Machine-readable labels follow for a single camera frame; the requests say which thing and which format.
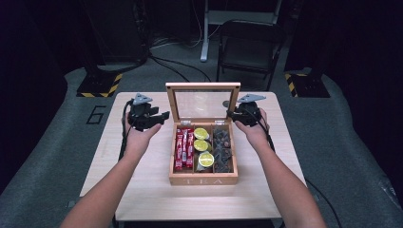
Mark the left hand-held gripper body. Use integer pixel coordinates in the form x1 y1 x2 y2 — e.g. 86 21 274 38
126 92 160 132

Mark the white desk frame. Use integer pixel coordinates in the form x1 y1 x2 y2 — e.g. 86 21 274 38
200 0 283 63

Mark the pile of dark tea packets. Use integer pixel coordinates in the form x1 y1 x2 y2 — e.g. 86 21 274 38
212 126 234 174

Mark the black folding chair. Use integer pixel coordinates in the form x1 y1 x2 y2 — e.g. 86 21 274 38
216 19 286 92

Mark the white cable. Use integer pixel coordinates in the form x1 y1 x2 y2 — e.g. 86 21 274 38
150 0 205 50

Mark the black metal stand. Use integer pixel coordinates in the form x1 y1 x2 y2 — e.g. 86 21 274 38
80 0 107 84
303 0 329 80

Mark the left hand-held gripper cable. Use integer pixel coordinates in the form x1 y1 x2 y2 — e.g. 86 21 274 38
112 98 134 228

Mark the person's right hand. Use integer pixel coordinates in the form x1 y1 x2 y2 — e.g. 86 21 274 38
235 108 270 151

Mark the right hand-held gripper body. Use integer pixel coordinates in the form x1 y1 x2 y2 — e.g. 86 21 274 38
236 93 267 127

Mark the black floor cable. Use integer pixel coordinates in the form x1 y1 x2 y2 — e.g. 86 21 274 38
148 56 191 84
148 54 213 84

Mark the wooden tea box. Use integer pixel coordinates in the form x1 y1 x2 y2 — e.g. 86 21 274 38
164 82 241 186

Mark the person's left hand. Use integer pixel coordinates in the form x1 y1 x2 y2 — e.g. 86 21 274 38
123 113 162 156

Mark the black yellow striped base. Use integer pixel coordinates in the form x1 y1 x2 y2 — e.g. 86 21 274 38
283 72 331 99
76 71 124 99

